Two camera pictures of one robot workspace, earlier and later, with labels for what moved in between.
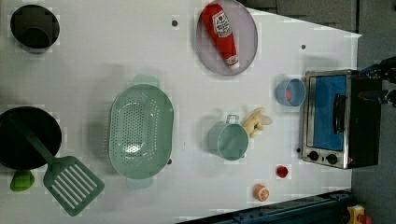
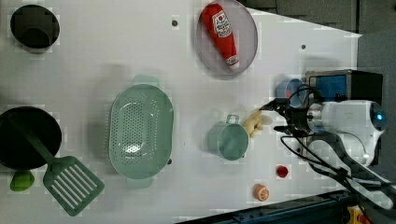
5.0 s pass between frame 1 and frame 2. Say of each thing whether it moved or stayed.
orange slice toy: stayed
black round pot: stayed
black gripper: moved
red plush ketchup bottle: stayed
